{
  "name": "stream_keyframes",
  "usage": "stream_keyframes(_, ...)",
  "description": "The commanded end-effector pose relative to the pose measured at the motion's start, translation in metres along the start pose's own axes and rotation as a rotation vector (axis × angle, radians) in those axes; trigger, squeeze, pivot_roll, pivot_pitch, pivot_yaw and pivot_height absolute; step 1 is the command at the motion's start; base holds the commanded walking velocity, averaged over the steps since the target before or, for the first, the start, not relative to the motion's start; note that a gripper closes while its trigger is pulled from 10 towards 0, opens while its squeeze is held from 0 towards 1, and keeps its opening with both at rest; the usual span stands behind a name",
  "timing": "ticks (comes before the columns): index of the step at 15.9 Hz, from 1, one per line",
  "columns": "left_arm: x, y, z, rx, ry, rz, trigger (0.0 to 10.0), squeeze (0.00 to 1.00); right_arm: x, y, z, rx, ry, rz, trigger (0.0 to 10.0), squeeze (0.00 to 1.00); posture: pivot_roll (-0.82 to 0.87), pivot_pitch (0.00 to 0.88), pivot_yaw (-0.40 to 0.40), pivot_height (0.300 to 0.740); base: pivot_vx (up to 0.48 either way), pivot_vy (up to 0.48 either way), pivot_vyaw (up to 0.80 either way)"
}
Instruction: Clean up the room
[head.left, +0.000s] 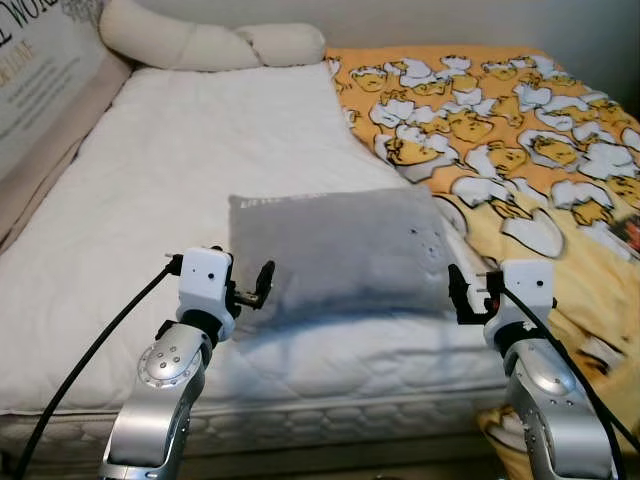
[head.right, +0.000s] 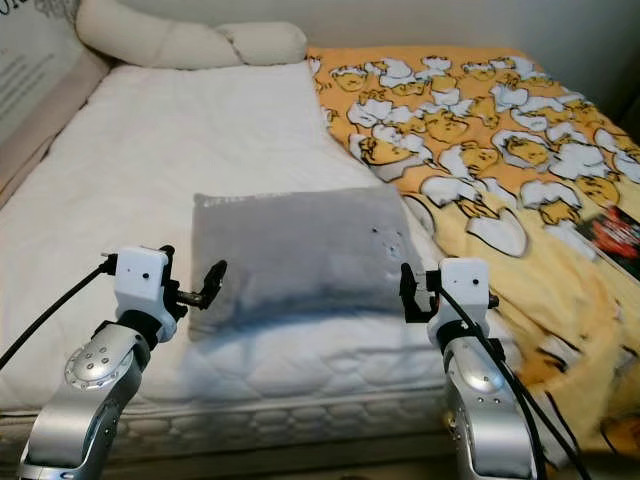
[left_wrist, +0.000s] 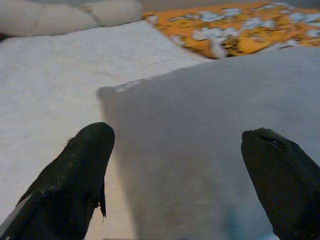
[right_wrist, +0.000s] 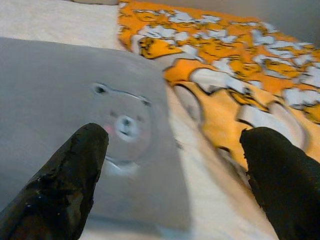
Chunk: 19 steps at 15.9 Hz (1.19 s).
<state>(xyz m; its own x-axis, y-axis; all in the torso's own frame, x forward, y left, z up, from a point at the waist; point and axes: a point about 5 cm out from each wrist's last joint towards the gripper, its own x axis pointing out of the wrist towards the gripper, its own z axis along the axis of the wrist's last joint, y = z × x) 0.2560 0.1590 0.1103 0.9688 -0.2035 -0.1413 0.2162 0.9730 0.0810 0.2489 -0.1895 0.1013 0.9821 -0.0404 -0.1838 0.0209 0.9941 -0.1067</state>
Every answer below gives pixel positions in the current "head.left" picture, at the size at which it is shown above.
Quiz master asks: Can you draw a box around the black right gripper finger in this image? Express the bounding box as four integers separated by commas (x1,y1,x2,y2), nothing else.
447,262,478,325

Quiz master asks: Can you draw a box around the grey plush pillow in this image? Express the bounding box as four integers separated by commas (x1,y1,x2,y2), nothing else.
228,187,457,327

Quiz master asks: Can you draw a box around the black red book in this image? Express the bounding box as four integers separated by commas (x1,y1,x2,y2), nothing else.
610,214,640,253

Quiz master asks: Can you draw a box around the white quilted mattress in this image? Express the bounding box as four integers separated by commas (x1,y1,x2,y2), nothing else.
0,62,521,456

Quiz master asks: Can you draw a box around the yellow cartoon egg blanket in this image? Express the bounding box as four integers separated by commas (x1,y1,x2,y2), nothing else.
325,45,640,480

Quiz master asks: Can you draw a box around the cream long bolster pillow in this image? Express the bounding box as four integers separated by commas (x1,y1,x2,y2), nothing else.
100,0,327,73

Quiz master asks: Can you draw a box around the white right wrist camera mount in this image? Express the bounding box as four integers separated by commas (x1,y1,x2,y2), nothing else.
497,259,556,326

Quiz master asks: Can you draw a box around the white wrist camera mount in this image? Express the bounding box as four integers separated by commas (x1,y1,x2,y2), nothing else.
497,259,556,326
177,247,237,317

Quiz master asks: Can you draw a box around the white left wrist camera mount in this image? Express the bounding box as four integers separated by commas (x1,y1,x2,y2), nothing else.
177,247,237,317

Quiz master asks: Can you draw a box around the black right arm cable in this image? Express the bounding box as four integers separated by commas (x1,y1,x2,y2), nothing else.
497,285,640,480

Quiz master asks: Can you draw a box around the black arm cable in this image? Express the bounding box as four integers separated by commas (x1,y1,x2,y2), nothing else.
10,255,185,479
497,285,640,480

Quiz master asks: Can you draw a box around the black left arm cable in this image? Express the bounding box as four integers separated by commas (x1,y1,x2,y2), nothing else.
10,255,185,479

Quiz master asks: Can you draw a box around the lettered wall poster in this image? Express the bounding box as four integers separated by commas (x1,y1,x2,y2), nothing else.
0,0,107,183

